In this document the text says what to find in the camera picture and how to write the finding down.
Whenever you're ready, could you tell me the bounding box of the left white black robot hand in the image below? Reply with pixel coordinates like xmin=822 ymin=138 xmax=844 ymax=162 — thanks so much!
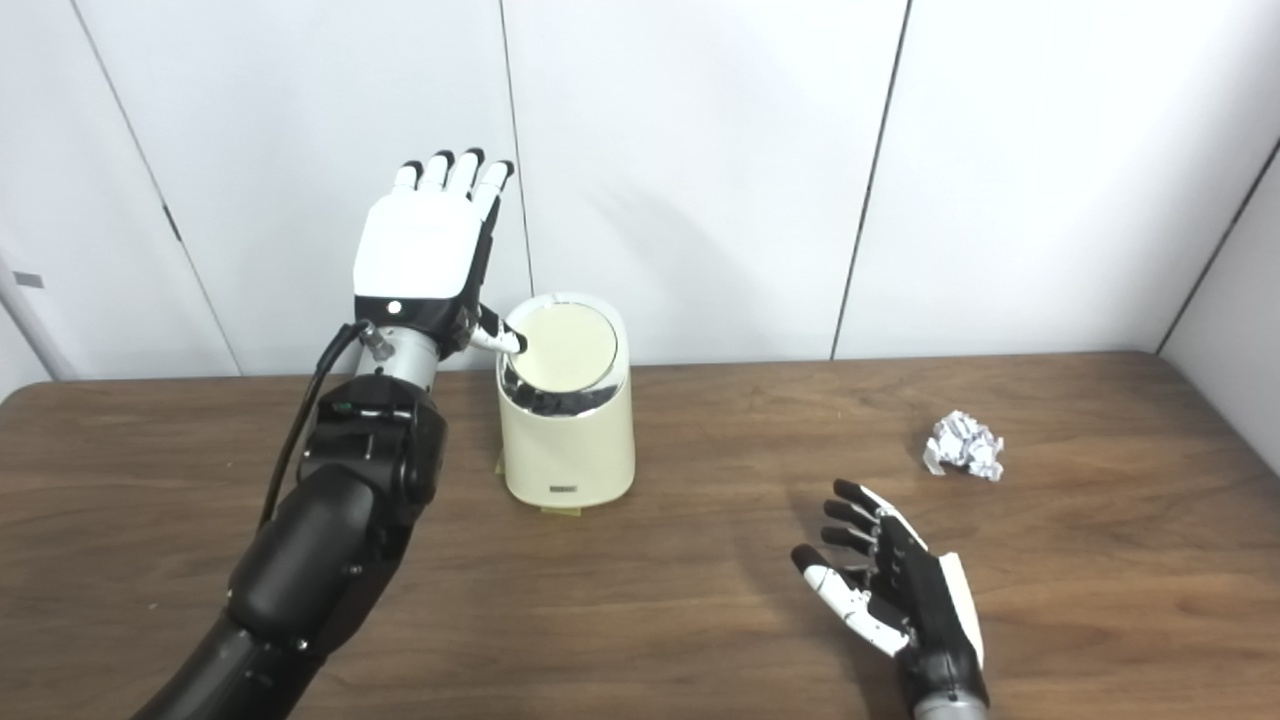
xmin=352 ymin=148 xmax=528 ymax=357

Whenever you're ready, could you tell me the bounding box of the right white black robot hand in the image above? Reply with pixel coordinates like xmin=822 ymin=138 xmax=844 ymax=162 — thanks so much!
xmin=791 ymin=479 xmax=991 ymax=711

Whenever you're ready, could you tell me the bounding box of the white paper ball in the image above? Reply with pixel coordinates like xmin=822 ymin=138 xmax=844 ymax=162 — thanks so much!
xmin=922 ymin=410 xmax=1005 ymax=483

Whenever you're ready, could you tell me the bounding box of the cream-colored lidded bin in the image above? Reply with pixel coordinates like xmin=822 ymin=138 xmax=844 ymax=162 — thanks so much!
xmin=496 ymin=292 xmax=636 ymax=509

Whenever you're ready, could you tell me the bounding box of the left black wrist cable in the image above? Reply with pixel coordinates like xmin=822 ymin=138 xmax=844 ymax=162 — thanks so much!
xmin=257 ymin=320 xmax=374 ymax=531

